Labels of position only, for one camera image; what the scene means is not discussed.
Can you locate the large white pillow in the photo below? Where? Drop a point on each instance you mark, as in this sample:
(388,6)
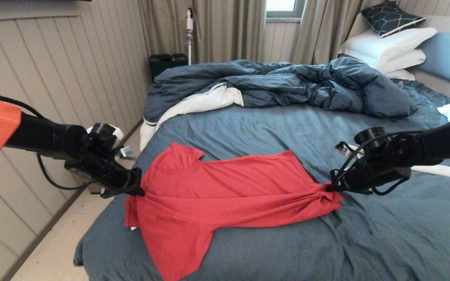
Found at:
(383,46)

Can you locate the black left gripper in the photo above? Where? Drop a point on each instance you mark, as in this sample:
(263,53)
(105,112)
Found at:
(108,175)

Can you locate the white bed linen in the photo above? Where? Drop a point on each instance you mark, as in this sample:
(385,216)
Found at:
(197,103)

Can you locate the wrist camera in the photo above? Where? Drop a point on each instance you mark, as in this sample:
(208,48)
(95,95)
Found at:
(102,132)
(369,136)

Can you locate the white stick vacuum cleaner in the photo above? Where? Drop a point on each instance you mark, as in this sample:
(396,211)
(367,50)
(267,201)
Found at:
(189,37)

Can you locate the black hard case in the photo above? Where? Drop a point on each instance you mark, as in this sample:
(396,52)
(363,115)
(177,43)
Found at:
(166,63)

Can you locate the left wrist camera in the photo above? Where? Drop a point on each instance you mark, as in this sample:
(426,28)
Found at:
(102,132)

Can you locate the red t-shirt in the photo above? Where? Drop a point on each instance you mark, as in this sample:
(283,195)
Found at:
(229,195)

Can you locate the grey framed window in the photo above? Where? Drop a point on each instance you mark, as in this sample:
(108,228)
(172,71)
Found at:
(281,8)

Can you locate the white flat remote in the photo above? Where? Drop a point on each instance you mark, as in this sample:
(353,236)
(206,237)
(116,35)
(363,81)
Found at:
(436,171)

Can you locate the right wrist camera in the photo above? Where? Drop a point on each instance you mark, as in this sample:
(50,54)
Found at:
(369,136)

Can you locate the dark patterned cushion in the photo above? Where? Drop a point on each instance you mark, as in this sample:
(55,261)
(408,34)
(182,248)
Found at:
(389,18)

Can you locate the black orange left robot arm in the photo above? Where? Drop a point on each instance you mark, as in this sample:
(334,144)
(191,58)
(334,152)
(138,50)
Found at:
(41,134)

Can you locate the beige curtain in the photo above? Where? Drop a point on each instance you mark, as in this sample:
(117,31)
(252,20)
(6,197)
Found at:
(326,29)
(217,29)

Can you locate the dark blue crumpled duvet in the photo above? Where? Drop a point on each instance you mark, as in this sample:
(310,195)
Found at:
(287,84)

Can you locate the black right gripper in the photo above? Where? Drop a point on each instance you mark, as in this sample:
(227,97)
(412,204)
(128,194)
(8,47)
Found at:
(373,173)

